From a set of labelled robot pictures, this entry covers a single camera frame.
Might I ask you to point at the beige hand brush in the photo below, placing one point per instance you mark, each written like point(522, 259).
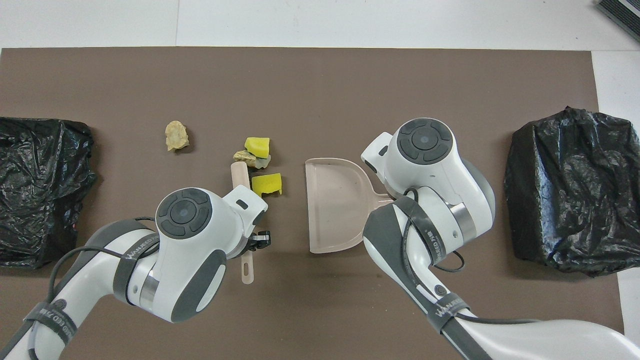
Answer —
point(240, 175)

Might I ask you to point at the large pale bread lump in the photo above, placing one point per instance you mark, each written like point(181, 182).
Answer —
point(176, 136)

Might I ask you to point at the notched yellow sponge piece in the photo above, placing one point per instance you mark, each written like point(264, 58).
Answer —
point(266, 184)

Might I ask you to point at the small pale bread chunk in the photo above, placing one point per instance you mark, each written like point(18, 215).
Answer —
point(250, 159)

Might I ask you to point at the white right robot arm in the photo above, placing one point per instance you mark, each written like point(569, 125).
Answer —
point(450, 165)

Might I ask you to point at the beige plastic dustpan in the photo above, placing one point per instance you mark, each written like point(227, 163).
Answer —
point(335, 205)

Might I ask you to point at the black bag lined bin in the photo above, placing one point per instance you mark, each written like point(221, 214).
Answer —
point(575, 190)
point(40, 190)

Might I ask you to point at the dark ribbed object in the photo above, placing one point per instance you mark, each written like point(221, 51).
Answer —
point(625, 10)

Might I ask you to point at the brown table mat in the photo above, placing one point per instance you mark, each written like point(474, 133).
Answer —
point(320, 100)

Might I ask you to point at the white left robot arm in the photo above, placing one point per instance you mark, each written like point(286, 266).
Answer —
point(170, 260)

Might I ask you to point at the wedge yellow sponge piece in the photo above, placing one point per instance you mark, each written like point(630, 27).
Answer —
point(257, 146)

